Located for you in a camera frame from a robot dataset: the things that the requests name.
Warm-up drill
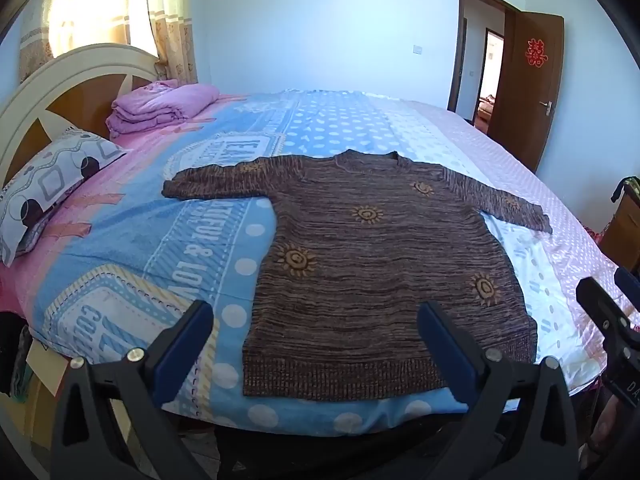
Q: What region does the brown knitted sweater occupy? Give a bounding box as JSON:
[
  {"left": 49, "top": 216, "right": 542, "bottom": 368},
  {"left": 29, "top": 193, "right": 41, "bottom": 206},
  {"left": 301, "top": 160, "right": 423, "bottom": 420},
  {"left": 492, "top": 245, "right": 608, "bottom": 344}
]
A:
[{"left": 163, "top": 151, "right": 551, "bottom": 402}]

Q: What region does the clothes pile on cabinet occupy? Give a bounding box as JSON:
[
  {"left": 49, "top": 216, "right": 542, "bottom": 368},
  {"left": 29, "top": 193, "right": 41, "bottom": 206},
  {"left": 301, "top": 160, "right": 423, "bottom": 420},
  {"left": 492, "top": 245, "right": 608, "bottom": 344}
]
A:
[{"left": 611, "top": 176, "right": 640, "bottom": 206}]

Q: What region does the wooden bedside cabinet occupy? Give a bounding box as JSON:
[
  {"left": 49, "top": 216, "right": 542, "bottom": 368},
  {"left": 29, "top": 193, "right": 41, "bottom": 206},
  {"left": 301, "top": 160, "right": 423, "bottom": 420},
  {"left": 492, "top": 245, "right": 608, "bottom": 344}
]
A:
[{"left": 599, "top": 195, "right": 640, "bottom": 273}]

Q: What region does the blue pink patterned bedspread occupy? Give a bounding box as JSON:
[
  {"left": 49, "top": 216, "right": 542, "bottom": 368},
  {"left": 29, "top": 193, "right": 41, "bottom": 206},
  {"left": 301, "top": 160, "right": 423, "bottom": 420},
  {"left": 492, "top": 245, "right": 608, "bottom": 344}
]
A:
[{"left": 1, "top": 91, "right": 634, "bottom": 437}]

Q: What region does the brown wooden door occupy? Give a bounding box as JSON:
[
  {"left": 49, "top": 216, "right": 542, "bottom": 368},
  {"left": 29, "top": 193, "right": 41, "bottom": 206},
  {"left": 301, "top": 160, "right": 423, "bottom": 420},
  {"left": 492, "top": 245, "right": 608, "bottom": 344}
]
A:
[{"left": 488, "top": 11, "right": 564, "bottom": 171}]

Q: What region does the white patterned pillow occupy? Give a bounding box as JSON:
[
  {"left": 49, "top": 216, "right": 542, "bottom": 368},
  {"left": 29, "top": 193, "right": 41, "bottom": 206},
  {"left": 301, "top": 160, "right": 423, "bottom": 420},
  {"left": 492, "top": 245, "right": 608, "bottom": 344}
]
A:
[{"left": 1, "top": 128, "right": 125, "bottom": 266}]

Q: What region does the red double happiness sticker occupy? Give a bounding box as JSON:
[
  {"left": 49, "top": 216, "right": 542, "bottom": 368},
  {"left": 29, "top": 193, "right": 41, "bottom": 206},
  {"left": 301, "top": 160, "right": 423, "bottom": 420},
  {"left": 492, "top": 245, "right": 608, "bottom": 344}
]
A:
[{"left": 525, "top": 38, "right": 549, "bottom": 68}]

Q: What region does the folded pink quilt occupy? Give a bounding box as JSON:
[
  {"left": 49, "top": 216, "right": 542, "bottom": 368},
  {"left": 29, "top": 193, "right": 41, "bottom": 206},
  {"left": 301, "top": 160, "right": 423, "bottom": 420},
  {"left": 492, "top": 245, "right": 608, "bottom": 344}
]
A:
[{"left": 105, "top": 79, "right": 220, "bottom": 139}]

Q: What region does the cream and wood headboard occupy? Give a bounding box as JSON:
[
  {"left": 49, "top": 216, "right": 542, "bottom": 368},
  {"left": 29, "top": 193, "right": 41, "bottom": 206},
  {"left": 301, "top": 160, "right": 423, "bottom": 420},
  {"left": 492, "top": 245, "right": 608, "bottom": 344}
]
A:
[{"left": 1, "top": 44, "right": 157, "bottom": 184}]

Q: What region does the yellow patterned curtain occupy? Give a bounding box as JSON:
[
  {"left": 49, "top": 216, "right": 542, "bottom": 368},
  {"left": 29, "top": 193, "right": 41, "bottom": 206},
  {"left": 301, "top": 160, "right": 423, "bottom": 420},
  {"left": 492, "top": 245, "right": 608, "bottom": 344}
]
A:
[{"left": 18, "top": 0, "right": 198, "bottom": 84}]

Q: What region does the silver door handle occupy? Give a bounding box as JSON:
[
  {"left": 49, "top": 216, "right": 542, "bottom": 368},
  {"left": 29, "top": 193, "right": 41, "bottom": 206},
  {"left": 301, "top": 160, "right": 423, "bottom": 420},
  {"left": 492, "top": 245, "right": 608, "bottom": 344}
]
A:
[{"left": 539, "top": 101, "right": 553, "bottom": 116}]

